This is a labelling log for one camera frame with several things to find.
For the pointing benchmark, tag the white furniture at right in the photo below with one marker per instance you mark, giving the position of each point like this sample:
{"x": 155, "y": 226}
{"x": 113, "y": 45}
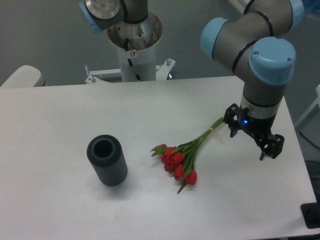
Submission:
{"x": 308, "y": 124}

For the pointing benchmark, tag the white metal base frame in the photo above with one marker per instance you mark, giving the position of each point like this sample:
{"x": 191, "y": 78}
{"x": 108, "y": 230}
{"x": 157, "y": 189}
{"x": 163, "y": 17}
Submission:
{"x": 162, "y": 73}

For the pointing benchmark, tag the white chair armrest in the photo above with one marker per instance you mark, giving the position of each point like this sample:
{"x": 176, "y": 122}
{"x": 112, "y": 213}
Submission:
{"x": 24, "y": 77}

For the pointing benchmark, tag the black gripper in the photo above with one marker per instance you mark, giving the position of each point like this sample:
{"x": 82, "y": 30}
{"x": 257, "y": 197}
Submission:
{"x": 271, "y": 145}

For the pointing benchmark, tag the dark grey ribbed vase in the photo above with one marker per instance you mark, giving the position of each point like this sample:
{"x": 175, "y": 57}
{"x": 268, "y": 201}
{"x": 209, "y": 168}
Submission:
{"x": 106, "y": 156}

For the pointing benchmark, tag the red tulip bouquet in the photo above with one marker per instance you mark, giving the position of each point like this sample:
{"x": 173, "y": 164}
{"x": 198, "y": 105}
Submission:
{"x": 180, "y": 160}

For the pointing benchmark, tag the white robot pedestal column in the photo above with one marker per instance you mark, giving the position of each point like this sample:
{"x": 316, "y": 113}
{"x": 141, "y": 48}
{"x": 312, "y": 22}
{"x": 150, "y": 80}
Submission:
{"x": 136, "y": 43}

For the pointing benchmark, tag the black device at table edge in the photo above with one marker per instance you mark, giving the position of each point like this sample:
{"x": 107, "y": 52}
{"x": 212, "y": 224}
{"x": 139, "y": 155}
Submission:
{"x": 311, "y": 215}

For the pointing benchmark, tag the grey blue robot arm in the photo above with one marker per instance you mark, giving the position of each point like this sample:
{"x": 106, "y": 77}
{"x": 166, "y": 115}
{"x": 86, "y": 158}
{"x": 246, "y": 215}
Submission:
{"x": 251, "y": 47}

